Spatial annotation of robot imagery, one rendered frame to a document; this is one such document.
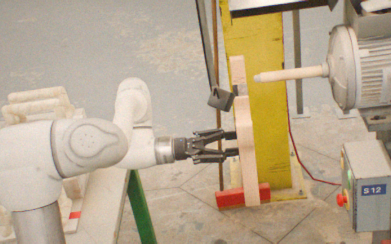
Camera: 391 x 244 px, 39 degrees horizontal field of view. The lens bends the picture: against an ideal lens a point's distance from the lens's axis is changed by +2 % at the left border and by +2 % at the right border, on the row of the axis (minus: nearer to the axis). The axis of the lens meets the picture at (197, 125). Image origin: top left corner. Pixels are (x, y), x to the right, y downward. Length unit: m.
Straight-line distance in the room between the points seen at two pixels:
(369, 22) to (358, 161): 0.37
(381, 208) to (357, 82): 0.35
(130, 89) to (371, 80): 0.72
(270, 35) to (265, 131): 0.54
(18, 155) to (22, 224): 0.16
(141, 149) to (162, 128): 2.08
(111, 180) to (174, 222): 1.19
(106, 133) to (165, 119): 2.74
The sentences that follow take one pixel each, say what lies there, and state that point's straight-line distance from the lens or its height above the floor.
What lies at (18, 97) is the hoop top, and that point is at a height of 1.20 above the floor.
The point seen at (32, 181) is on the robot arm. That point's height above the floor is 1.40.
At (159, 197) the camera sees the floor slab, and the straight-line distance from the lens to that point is 3.21.
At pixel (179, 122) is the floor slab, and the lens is 3.80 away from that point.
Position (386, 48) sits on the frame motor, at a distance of 1.59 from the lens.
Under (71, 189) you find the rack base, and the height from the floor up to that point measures 0.98.
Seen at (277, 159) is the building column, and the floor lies 0.24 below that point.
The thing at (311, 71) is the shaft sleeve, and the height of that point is 1.26.
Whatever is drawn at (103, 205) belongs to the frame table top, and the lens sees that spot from 1.80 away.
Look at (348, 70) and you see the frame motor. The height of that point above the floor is 1.31.
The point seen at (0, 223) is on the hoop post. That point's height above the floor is 1.00.
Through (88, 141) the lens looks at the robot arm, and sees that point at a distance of 1.12.
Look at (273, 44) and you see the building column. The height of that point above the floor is 0.93.
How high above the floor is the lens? 2.07
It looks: 34 degrees down
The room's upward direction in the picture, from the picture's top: 10 degrees counter-clockwise
